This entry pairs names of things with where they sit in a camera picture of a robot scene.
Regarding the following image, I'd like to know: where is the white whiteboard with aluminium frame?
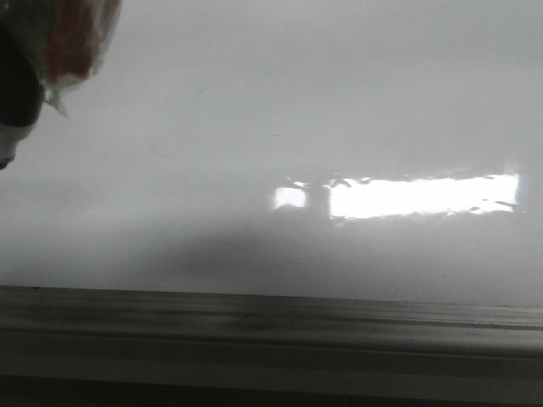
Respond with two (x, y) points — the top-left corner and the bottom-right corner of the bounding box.
(1, 1), (542, 404)

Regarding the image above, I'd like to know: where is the white whiteboard marker with tape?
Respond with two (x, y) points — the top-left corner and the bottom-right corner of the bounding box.
(1, 1), (122, 168)

